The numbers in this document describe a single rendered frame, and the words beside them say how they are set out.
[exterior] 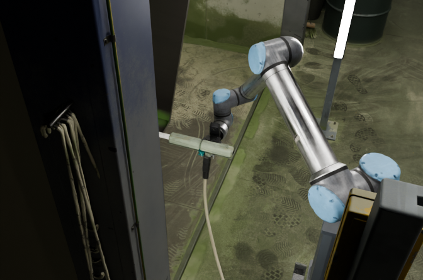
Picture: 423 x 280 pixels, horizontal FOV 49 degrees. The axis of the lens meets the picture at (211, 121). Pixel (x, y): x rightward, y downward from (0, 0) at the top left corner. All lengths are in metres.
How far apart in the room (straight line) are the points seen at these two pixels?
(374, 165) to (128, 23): 1.22
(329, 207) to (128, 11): 1.12
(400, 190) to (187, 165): 2.33
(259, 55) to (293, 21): 2.06
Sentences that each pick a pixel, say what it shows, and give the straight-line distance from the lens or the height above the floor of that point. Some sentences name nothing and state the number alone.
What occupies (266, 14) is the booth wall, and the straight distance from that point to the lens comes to 3.87.
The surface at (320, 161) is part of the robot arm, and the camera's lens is 1.73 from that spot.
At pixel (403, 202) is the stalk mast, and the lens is 0.66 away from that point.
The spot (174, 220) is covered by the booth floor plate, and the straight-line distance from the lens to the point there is 2.64.
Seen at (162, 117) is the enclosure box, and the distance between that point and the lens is 2.59.
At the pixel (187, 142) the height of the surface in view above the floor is 0.67.
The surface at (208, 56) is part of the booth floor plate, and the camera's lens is 3.95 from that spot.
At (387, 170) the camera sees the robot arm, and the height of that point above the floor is 0.91.
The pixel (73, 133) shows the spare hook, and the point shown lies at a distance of 0.82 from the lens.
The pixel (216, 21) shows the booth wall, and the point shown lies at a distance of 4.03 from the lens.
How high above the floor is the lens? 2.10
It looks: 39 degrees down
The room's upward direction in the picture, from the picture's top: 1 degrees clockwise
